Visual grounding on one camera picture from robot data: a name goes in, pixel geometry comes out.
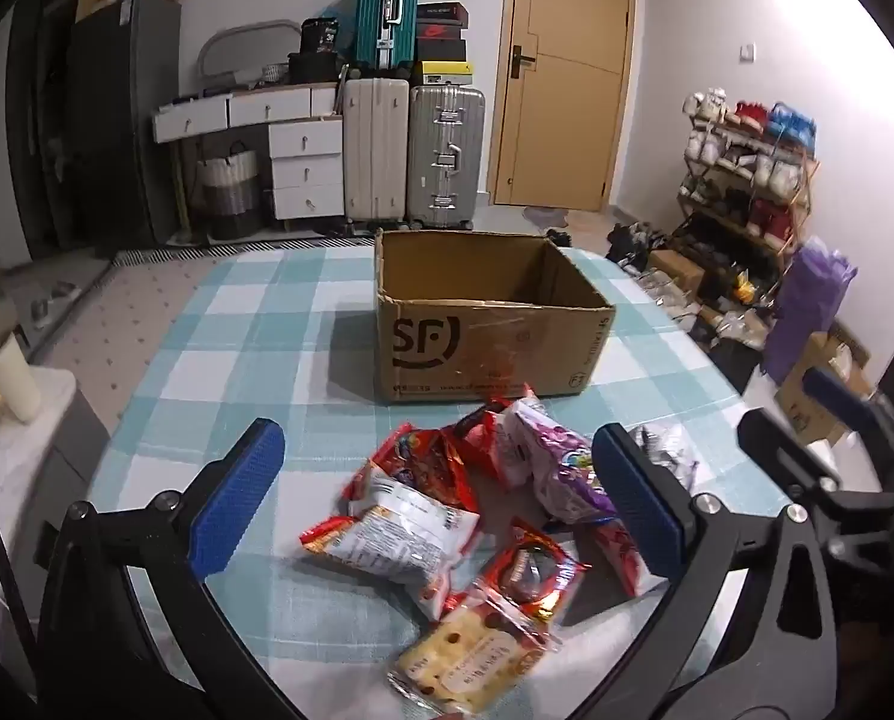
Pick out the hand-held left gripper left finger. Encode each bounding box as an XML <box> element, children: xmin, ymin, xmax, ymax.
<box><xmin>34</xmin><ymin>418</ymin><xmax>305</xmax><ymax>720</ymax></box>

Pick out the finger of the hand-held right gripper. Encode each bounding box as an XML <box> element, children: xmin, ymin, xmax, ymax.
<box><xmin>803</xmin><ymin>366</ymin><xmax>894</xmax><ymax>436</ymax></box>
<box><xmin>738</xmin><ymin>406</ymin><xmax>887</xmax><ymax>500</ymax></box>

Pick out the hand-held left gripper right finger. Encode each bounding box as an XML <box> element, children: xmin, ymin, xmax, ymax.
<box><xmin>567</xmin><ymin>424</ymin><xmax>842</xmax><ymax>720</ymax></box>

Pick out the small blue snack packet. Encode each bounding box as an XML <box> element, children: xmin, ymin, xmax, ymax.
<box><xmin>631</xmin><ymin>424</ymin><xmax>701</xmax><ymax>497</ymax></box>

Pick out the purple snack packet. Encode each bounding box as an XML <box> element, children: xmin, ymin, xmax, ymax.
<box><xmin>507</xmin><ymin>396</ymin><xmax>620</xmax><ymax>527</ymax></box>

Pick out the red pastry packet round window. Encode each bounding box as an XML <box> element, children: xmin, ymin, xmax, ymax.
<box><xmin>483</xmin><ymin>520</ymin><xmax>592</xmax><ymax>625</ymax></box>

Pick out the white red noodle snack packet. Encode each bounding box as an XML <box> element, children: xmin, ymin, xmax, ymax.
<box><xmin>301</xmin><ymin>465</ymin><xmax>483</xmax><ymax>616</ymax></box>

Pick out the large red snack packet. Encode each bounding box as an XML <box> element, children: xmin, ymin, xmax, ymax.
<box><xmin>342</xmin><ymin>424</ymin><xmax>479</xmax><ymax>515</ymax></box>

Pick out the brown cardboard box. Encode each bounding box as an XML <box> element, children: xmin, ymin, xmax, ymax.
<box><xmin>374</xmin><ymin>229</ymin><xmax>617</xmax><ymax>404</ymax></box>

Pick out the yellow cake packet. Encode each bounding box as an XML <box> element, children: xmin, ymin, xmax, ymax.
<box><xmin>387</xmin><ymin>589</ymin><xmax>562</xmax><ymax>715</ymax></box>

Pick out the brown printed carton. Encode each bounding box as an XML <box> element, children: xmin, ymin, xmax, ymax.
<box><xmin>777</xmin><ymin>330</ymin><xmax>873</xmax><ymax>448</ymax></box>

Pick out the purple bag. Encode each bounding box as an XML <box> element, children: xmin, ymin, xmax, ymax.
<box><xmin>762</xmin><ymin>236</ymin><xmax>860</xmax><ymax>385</ymax></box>

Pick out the white side cabinet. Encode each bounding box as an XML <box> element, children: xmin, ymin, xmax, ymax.
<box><xmin>0</xmin><ymin>366</ymin><xmax>112</xmax><ymax>616</ymax></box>

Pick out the wooden shoe rack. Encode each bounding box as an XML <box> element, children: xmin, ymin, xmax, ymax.
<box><xmin>676</xmin><ymin>109</ymin><xmax>821</xmax><ymax>301</ymax></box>

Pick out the small plain cardboard box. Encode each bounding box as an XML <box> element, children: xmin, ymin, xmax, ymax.
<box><xmin>646</xmin><ymin>247</ymin><xmax>707</xmax><ymax>293</ymax></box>

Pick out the beige dotted floor mat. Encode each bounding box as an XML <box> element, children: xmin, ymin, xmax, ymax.
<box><xmin>19</xmin><ymin>238</ymin><xmax>377</xmax><ymax>365</ymax></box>

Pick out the scattered pile of shoes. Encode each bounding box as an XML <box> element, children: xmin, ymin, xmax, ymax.
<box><xmin>604</xmin><ymin>221</ymin><xmax>764</xmax><ymax>350</ymax></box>

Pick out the dark slippers pair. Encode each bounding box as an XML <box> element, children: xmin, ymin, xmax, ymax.
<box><xmin>31</xmin><ymin>281</ymin><xmax>85</xmax><ymax>328</ymax></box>

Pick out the woven laundry basket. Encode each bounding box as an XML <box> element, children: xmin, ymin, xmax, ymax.
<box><xmin>196</xmin><ymin>148</ymin><xmax>260</xmax><ymax>238</ymax></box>

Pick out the white dressing table with drawers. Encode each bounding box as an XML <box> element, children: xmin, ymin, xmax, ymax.
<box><xmin>153</xmin><ymin>82</ymin><xmax>345</xmax><ymax>222</ymax></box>

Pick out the cream suitcase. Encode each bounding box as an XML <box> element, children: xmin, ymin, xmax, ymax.
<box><xmin>342</xmin><ymin>77</ymin><xmax>411</xmax><ymax>227</ymax></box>

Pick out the dark grey refrigerator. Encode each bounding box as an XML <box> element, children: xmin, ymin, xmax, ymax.
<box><xmin>68</xmin><ymin>0</ymin><xmax>183</xmax><ymax>250</ymax></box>

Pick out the silver suitcase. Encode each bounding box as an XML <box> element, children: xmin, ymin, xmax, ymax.
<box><xmin>407</xmin><ymin>85</ymin><xmax>488</xmax><ymax>230</ymax></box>

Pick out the dark wardrobe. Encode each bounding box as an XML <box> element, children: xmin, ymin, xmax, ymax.
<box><xmin>0</xmin><ymin>0</ymin><xmax>80</xmax><ymax>267</ymax></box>

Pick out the tan wooden door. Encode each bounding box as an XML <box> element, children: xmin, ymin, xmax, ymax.
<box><xmin>490</xmin><ymin>0</ymin><xmax>637</xmax><ymax>213</ymax></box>

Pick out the black storage bin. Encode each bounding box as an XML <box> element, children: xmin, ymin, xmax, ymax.
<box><xmin>288</xmin><ymin>51</ymin><xmax>347</xmax><ymax>85</ymax></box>

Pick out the oval grey-framed mirror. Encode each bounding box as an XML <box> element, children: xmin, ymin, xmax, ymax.
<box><xmin>196</xmin><ymin>21</ymin><xmax>302</xmax><ymax>91</ymax></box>

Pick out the black bag with white print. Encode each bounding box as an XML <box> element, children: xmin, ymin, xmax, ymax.
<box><xmin>299</xmin><ymin>17</ymin><xmax>341</xmax><ymax>55</ymax></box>

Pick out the teal suitcase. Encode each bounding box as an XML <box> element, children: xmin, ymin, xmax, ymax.
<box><xmin>355</xmin><ymin>0</ymin><xmax>422</xmax><ymax>80</ymax></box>

